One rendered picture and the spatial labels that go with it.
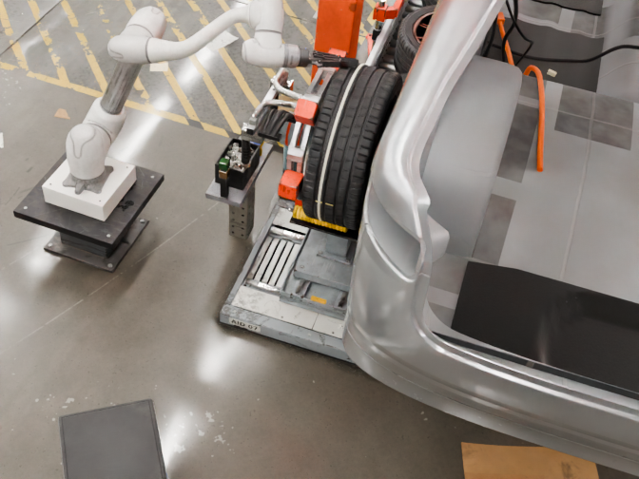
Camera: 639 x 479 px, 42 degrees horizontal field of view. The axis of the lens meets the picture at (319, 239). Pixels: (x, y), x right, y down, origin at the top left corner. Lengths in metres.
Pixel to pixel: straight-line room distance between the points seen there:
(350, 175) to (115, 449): 1.31
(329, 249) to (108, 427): 1.30
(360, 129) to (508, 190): 0.59
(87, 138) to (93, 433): 1.30
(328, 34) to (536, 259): 1.32
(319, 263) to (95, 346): 1.06
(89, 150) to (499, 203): 1.76
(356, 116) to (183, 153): 1.70
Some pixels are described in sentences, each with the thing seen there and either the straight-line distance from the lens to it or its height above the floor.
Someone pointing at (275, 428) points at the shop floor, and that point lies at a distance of 3.58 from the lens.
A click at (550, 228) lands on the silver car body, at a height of 0.96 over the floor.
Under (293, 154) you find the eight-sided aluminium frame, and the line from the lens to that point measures 3.22.
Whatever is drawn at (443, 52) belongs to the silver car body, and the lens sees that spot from 2.49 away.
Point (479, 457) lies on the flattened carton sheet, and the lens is 3.64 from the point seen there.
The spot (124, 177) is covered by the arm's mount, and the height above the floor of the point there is 0.39.
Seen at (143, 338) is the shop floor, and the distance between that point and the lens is 3.84.
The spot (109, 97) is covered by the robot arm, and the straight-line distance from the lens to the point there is 3.83.
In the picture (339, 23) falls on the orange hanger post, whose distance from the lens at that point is 3.62.
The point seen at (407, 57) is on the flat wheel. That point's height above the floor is 0.44.
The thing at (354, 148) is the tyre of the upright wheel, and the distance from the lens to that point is 3.13.
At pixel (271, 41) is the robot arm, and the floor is 1.29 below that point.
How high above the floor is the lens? 3.09
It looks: 47 degrees down
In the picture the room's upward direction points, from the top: 7 degrees clockwise
